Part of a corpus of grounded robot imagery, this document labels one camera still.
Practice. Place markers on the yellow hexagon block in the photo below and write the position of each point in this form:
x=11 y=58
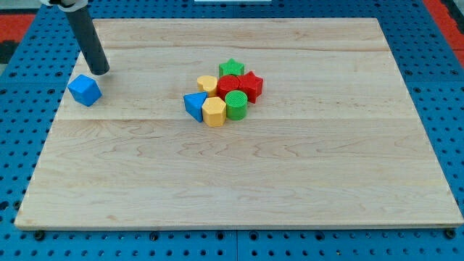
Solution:
x=214 y=111

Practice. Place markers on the yellow heart block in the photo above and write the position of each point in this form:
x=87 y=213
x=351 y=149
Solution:
x=207 y=83

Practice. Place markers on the red star block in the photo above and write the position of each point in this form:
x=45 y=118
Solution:
x=251 y=85

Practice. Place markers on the green cylinder block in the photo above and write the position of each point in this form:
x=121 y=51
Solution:
x=236 y=105

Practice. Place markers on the green star block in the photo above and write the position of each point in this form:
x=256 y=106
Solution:
x=231 y=67

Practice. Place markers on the red cylinder block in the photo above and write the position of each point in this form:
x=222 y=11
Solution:
x=226 y=84

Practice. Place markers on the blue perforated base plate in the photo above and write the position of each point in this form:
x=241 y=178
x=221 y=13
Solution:
x=35 y=79

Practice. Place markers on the white rod mount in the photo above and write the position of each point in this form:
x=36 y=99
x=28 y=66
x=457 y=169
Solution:
x=66 y=5

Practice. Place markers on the light wooden board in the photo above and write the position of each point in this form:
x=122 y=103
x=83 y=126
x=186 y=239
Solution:
x=333 y=142

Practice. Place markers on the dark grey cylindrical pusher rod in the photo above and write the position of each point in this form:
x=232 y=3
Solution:
x=88 y=40

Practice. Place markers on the blue cube block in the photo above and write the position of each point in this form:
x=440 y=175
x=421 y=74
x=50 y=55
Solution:
x=84 y=90

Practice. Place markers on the blue triangle block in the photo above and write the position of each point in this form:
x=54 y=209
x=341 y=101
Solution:
x=193 y=104

